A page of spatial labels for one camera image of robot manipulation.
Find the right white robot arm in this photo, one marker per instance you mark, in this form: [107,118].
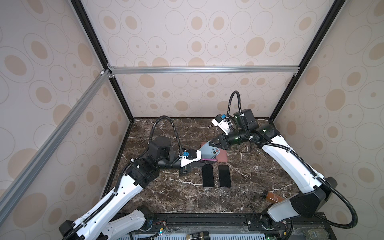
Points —
[314,189]

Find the silver aluminium left rail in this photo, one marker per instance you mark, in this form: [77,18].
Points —
[29,173]

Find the silver aluminium back rail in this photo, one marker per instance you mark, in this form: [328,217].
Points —
[209,70]

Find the phone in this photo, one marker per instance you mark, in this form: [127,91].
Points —
[208,161]
[208,176]

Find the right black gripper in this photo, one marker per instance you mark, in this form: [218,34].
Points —
[222,142]

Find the amber bottle black cap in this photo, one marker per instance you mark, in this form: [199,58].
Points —
[273,198]

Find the pink phone case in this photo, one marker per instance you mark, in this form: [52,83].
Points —
[222,157]
[205,146]

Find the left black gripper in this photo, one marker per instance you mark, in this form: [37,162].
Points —
[185,168]

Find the light blue phone case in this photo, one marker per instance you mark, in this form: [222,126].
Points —
[210,154]

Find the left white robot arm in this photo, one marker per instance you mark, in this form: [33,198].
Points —
[98,223]

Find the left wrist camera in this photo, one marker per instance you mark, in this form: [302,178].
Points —
[190,156]

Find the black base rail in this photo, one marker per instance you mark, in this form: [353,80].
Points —
[237,226]

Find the silver aluminium rail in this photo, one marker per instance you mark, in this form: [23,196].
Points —
[209,70]
[29,173]

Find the purple smartphone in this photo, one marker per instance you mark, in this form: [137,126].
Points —
[224,176]

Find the dark bottle at front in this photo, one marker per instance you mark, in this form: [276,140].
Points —
[204,235]

